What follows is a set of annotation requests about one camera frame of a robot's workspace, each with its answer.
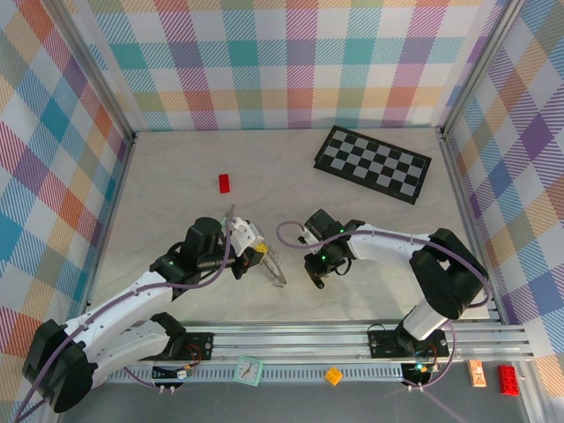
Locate black electronics board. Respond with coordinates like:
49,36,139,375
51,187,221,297
401,361,435,389
152,363,197,382

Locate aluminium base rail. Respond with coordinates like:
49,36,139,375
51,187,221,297
180,323,537,365

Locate black grey folding chessboard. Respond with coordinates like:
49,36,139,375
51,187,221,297
311,125,433,206

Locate red toy brick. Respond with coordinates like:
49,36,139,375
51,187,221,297
497,364,521,397

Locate teal toy clock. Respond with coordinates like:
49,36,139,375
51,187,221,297
233,355,264,388

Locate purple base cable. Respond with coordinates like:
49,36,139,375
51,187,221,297
418,323,459,391
118,361,160,391

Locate aluminium frame post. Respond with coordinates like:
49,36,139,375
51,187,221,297
438,0,528,140
51,0,137,145

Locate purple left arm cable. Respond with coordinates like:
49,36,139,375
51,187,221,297
11,219,237,423

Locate slotted grey cable tray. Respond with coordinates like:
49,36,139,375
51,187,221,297
108,367,404,382

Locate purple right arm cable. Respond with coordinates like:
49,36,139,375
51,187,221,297
276,220,493,330

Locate orange tag piece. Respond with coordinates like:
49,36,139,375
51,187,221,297
468,360,488,389

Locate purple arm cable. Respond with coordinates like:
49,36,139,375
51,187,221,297
11,219,237,423
276,220,493,330

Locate aluminium table side rail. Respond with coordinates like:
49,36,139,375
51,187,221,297
438,127,508,325
83,131,137,309

